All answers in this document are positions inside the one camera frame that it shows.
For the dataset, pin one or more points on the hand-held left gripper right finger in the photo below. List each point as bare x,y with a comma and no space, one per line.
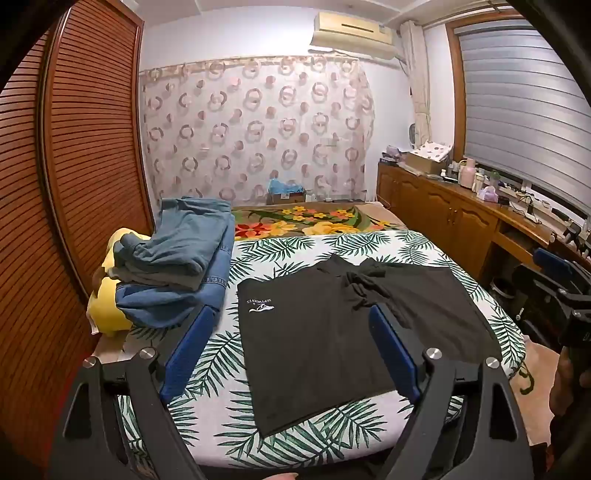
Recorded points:
392,353

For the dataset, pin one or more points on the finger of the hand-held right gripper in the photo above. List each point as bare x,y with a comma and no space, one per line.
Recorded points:
551,259
540,281

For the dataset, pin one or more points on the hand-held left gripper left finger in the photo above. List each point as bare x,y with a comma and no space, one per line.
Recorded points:
191,353

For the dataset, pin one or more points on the black pants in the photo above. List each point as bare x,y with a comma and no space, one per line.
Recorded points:
314,350

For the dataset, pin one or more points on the grey folded pants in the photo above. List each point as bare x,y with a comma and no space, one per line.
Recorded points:
152,277

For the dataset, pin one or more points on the person's right hand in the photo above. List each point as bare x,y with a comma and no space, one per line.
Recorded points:
563,383

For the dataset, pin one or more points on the person's left hand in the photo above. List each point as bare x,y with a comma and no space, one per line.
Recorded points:
277,477

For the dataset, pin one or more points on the trash bin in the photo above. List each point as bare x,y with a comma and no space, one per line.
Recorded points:
504,288

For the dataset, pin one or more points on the blue denim folded jeans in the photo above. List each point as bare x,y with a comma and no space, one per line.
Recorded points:
184,304

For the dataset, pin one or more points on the purple tissue holder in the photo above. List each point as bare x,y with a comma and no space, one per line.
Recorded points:
488,195

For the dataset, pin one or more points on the yellow cloth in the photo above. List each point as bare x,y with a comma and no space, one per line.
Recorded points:
108,295

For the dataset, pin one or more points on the light blue folded jeans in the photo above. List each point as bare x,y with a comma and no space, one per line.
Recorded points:
184,240

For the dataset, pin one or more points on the pink bottle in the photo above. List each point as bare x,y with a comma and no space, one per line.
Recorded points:
467,174

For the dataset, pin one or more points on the wooden cabinet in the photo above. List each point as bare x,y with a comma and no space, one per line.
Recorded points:
438,207

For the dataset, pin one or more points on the palm leaf print blanket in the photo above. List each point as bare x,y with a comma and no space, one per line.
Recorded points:
277,249

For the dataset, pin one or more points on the floral blanket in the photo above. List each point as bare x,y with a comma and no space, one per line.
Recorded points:
323,221

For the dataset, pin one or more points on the grey window blind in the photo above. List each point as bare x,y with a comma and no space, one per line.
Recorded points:
521,101

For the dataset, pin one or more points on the open cardboard box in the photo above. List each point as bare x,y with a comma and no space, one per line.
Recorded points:
422,164

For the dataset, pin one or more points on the polka dot box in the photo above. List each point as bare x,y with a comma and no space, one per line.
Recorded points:
431,148

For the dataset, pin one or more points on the small cardboard box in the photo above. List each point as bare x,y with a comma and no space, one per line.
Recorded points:
284,199

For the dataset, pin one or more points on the small white fan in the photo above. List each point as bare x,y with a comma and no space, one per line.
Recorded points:
414,134

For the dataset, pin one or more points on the blue cloth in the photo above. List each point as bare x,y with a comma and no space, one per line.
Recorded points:
286,187

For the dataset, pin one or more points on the wooden louvred wardrobe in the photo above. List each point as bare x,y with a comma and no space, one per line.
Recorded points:
69,184

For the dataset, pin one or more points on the circle print curtain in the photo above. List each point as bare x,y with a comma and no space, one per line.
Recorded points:
258,129

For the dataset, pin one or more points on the beige air conditioner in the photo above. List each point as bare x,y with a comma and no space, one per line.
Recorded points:
353,32

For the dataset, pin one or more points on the wooden window frame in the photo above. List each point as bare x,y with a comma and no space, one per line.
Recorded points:
455,92

